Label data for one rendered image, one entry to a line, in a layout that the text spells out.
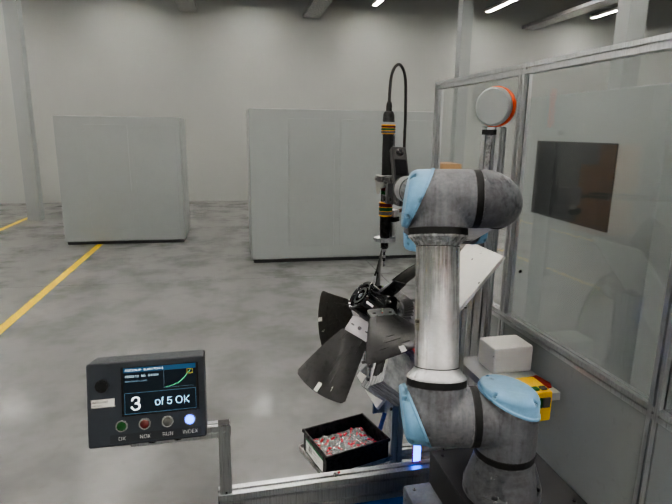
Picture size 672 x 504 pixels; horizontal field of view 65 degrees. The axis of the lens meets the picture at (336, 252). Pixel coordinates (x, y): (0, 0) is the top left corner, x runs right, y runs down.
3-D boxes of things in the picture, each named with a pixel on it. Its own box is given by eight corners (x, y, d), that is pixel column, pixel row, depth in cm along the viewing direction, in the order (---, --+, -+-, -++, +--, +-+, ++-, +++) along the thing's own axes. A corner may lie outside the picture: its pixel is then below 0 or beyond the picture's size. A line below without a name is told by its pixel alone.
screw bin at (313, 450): (362, 431, 174) (362, 412, 173) (390, 459, 160) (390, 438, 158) (301, 448, 165) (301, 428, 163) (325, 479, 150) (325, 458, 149)
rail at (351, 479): (522, 469, 161) (524, 445, 159) (529, 477, 157) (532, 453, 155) (219, 512, 141) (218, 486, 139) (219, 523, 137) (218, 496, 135)
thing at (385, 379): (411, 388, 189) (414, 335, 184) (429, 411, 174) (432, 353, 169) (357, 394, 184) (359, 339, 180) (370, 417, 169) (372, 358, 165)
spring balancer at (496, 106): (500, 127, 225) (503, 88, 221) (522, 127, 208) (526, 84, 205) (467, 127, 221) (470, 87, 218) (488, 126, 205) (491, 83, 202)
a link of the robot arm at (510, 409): (546, 466, 98) (553, 399, 95) (473, 463, 99) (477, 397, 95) (526, 430, 110) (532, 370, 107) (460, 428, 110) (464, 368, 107)
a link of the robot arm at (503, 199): (543, 162, 99) (481, 212, 147) (484, 161, 99) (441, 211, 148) (545, 223, 98) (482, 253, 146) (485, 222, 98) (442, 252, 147)
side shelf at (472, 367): (507, 359, 227) (507, 352, 226) (559, 399, 193) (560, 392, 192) (455, 363, 222) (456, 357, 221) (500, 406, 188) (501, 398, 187)
